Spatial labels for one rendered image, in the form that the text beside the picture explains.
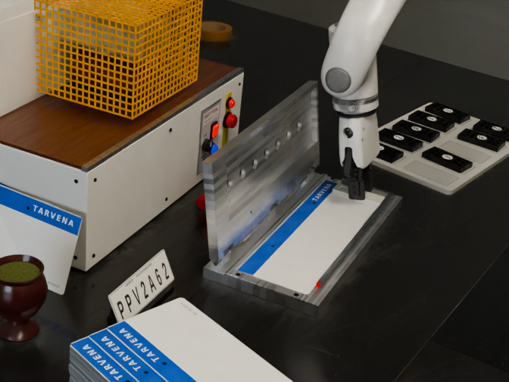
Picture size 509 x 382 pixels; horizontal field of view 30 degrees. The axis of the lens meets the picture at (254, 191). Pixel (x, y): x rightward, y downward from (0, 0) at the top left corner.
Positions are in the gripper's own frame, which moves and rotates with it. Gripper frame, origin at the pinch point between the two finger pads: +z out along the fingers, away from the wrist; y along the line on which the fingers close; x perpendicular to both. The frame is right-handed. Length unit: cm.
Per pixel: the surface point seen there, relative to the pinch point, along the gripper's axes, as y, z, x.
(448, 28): 215, 24, 42
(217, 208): -37.7, -10.7, 9.9
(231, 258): -33.6, 0.6, 10.9
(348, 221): -9.8, 3.1, -1.0
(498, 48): 212, 31, 21
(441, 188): 16.7, 6.4, -11.2
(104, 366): -77, -7, 6
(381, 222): -6.7, 4.0, -6.4
